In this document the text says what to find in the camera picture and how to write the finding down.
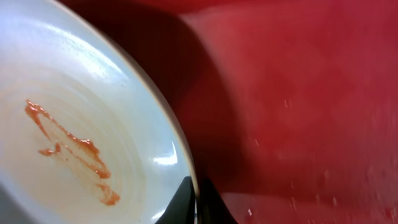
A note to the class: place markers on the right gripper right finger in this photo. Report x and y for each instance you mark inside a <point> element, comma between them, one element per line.
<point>212,209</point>

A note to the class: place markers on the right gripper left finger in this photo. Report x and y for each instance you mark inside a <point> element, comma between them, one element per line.
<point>181,209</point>

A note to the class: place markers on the white plate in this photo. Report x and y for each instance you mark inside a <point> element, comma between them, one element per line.
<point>86,137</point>

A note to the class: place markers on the red serving tray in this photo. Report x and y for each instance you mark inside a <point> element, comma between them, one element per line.
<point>288,107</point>

